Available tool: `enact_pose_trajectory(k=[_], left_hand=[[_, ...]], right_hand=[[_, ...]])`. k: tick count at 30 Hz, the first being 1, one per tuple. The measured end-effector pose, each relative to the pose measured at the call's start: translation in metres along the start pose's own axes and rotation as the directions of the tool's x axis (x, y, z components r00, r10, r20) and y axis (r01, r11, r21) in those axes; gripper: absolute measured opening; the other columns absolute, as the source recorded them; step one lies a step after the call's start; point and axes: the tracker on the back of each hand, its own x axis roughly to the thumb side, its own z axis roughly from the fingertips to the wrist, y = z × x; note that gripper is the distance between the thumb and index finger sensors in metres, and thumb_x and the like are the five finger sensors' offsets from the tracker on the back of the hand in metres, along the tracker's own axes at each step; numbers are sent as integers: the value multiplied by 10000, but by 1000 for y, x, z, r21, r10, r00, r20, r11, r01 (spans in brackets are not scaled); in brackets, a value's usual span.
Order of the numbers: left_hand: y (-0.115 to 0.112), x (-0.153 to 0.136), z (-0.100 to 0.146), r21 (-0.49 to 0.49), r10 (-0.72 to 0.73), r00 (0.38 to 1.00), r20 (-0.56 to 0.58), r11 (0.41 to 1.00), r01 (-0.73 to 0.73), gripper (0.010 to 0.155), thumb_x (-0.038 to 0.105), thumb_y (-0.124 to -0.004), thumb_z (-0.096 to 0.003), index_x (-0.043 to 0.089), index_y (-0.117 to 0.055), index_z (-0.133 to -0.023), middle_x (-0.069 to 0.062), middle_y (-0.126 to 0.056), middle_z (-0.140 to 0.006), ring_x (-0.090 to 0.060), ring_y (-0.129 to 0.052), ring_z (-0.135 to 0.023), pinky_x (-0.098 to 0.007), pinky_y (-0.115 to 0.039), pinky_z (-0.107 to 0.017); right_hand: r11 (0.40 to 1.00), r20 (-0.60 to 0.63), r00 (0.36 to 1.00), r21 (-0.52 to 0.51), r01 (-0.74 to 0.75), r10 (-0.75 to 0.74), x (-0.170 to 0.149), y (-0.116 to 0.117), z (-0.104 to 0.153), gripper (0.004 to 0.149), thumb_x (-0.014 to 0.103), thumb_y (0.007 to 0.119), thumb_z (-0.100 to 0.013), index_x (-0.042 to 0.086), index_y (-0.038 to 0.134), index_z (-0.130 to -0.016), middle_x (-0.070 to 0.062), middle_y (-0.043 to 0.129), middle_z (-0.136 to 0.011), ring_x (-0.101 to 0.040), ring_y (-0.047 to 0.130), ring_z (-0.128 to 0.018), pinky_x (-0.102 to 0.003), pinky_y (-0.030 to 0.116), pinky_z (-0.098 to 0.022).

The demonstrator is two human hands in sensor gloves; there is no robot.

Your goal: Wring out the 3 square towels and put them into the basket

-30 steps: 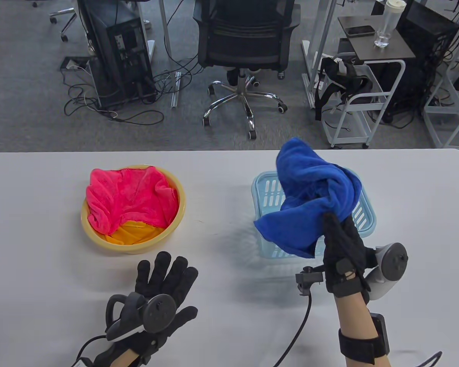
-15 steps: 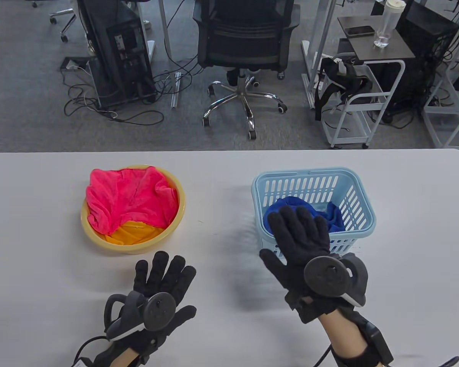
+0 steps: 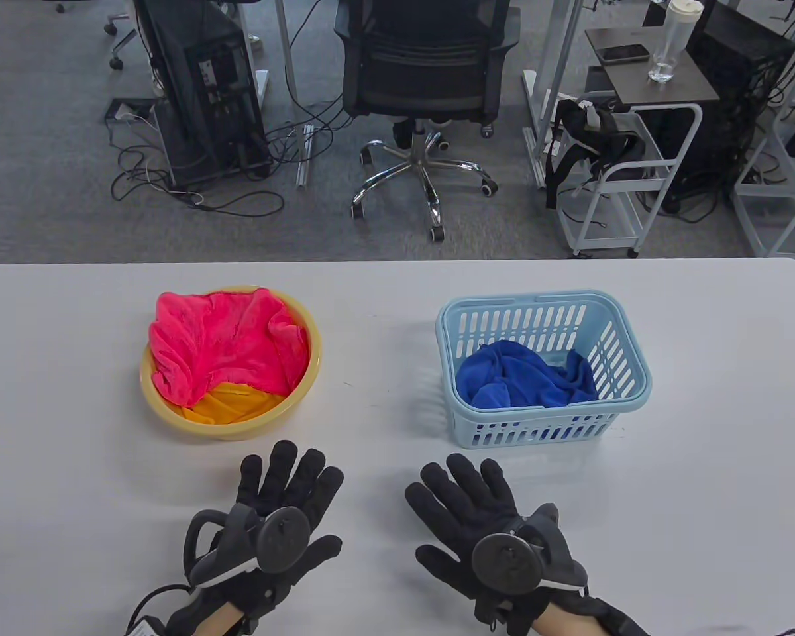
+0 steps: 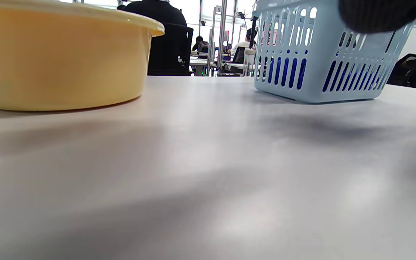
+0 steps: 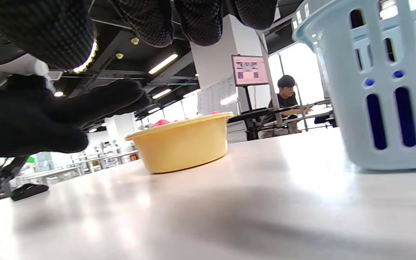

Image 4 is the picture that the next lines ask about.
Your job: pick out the person's left hand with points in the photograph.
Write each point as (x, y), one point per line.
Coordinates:
(377, 14)

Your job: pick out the light blue plastic basket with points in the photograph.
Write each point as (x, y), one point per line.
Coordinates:
(323, 47)

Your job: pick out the dark blue cloth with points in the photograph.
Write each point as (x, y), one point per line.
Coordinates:
(285, 72)

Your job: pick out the white background desk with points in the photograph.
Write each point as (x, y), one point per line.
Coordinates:
(199, 62)

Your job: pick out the black office chair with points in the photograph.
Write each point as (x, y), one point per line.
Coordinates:
(170, 50)

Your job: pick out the yellow plastic basin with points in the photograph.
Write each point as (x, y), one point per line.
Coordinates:
(60, 61)

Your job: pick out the metal frame pole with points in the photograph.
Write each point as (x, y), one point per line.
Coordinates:
(222, 32)

